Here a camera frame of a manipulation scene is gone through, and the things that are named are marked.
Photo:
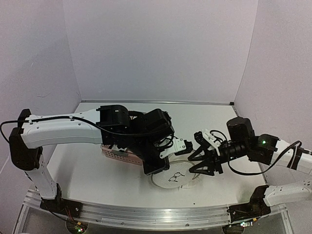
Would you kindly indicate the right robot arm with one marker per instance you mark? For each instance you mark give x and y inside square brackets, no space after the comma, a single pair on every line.
[266,149]

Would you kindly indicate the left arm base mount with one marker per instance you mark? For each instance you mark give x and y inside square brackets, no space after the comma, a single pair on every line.
[62,206]

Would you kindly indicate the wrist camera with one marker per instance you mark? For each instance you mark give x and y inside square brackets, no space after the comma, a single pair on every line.
[207,140]
[176,146]

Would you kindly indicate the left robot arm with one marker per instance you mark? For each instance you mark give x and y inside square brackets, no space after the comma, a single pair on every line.
[139,132]

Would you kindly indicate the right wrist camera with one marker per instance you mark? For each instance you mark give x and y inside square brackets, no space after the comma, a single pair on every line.
[207,140]

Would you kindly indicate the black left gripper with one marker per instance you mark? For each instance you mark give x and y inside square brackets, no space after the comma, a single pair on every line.
[152,169]

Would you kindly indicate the aluminium front table rail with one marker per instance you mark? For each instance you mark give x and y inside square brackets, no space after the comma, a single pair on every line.
[152,218]

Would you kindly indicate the white mesh laundry bag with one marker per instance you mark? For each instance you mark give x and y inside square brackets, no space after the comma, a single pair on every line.
[177,176]

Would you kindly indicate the pink plastic basket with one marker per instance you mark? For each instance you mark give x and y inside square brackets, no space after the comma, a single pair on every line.
[113,152]

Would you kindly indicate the aluminium back table rail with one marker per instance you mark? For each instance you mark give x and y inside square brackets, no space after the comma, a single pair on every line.
[156,101]

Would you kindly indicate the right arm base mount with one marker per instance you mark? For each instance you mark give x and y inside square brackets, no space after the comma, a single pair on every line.
[256,207]

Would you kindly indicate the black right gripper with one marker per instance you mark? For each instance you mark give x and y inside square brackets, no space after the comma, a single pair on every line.
[212,165]

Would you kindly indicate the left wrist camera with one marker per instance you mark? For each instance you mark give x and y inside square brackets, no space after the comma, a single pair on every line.
[176,146]

